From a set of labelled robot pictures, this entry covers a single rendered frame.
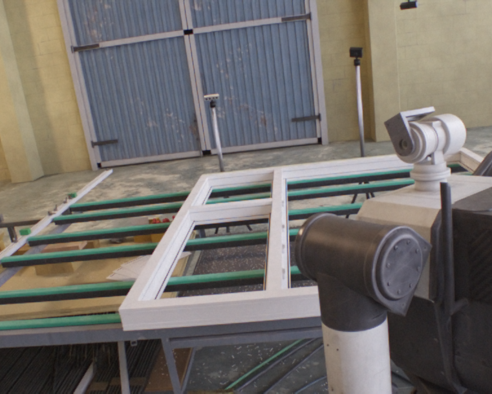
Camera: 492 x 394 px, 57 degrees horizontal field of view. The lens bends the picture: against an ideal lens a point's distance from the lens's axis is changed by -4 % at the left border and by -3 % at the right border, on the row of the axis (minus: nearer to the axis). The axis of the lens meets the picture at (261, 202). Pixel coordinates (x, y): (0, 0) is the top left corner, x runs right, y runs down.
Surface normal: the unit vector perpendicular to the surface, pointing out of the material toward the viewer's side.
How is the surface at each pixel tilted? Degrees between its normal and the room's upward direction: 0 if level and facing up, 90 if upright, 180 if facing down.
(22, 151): 90
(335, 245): 54
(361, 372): 84
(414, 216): 39
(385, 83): 90
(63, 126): 90
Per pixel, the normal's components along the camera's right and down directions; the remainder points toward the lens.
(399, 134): -0.81, 0.22
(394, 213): -0.63, -0.58
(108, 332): -0.04, 0.31
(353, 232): -0.47, -0.77
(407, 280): 0.58, 0.10
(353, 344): -0.24, 0.23
